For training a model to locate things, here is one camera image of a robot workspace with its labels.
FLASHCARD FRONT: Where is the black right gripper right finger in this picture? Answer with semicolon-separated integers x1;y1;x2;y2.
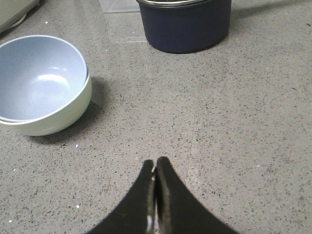
156;156;237;234

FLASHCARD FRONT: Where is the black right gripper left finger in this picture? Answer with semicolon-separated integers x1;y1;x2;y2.
88;160;156;234

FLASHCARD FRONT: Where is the green bowl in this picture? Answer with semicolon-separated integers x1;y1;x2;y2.
0;75;92;136

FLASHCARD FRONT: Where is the blue bowl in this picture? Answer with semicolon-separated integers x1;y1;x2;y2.
0;35;88;122

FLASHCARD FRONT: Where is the dark blue pot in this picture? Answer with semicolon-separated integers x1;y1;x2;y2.
138;0;232;54

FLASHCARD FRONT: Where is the clear plastic container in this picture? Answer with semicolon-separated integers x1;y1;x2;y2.
99;0;139;13

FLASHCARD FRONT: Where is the cream toaster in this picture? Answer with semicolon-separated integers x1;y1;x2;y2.
0;0;43;33

